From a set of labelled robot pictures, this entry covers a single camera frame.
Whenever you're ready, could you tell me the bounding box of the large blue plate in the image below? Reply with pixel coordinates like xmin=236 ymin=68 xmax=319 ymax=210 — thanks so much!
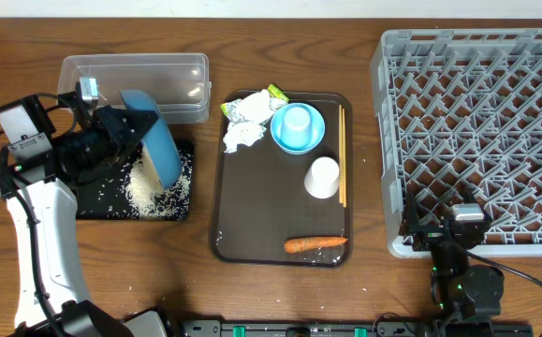
xmin=120 ymin=90 xmax=182 ymax=190

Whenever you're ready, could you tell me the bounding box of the pile of white rice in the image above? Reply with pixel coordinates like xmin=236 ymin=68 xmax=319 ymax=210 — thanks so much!
xmin=121 ymin=149 xmax=193 ymax=221

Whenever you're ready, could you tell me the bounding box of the orange carrot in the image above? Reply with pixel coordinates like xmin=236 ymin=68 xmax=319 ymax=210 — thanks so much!
xmin=284 ymin=236 xmax=348 ymax=254

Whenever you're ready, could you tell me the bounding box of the white paper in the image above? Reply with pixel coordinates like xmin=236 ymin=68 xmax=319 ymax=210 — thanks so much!
xmin=223 ymin=122 xmax=266 ymax=154
xmin=221 ymin=89 xmax=288 ymax=125

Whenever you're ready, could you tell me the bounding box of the green and silver wrapper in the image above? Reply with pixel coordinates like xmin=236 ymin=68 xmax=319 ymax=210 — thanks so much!
xmin=220 ymin=83 xmax=289 ymax=116

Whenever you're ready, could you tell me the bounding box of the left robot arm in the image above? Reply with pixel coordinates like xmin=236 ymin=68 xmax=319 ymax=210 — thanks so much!
xmin=0 ymin=90 xmax=174 ymax=336

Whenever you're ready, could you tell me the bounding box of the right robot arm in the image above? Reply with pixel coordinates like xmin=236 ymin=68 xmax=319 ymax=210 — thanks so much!
xmin=400 ymin=192 xmax=505 ymax=336

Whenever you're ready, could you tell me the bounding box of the grey dishwasher rack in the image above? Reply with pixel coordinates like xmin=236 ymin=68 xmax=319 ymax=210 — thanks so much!
xmin=370 ymin=28 xmax=542 ymax=258

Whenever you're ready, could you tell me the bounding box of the black tray bin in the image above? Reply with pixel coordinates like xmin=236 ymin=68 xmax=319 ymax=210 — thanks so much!
xmin=77 ymin=139 xmax=194 ymax=220

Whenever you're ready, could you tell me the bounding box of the clear plastic bin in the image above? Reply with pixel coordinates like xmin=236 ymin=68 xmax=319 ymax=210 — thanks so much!
xmin=57 ymin=53 xmax=212 ymax=125

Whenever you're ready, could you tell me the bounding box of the white paper cup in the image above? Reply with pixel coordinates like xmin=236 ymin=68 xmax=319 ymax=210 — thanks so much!
xmin=304 ymin=156 xmax=340 ymax=199

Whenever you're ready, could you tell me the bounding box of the right wooden chopstick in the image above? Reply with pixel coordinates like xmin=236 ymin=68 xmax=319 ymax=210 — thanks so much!
xmin=342 ymin=107 xmax=347 ymax=208

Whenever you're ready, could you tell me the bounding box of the wooden chopstick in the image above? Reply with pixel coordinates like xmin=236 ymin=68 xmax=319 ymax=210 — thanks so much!
xmin=342 ymin=107 xmax=347 ymax=208
xmin=338 ymin=105 xmax=344 ymax=205

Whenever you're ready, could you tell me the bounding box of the dark brown serving tray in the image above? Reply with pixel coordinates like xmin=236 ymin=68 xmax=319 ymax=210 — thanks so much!
xmin=210 ymin=92 xmax=354 ymax=268

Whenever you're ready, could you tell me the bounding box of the left wooden chopstick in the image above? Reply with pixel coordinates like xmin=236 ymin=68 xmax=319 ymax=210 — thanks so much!
xmin=338 ymin=105 xmax=344 ymax=205

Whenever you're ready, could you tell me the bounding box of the light blue plastic cup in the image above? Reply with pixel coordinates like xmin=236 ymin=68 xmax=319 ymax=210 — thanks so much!
xmin=280 ymin=106 xmax=311 ymax=149

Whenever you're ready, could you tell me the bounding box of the small light blue bowl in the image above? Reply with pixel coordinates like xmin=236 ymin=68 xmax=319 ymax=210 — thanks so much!
xmin=271 ymin=103 xmax=325 ymax=154

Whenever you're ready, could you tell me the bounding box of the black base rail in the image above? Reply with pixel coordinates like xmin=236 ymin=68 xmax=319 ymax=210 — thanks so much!
xmin=181 ymin=319 xmax=534 ymax=337

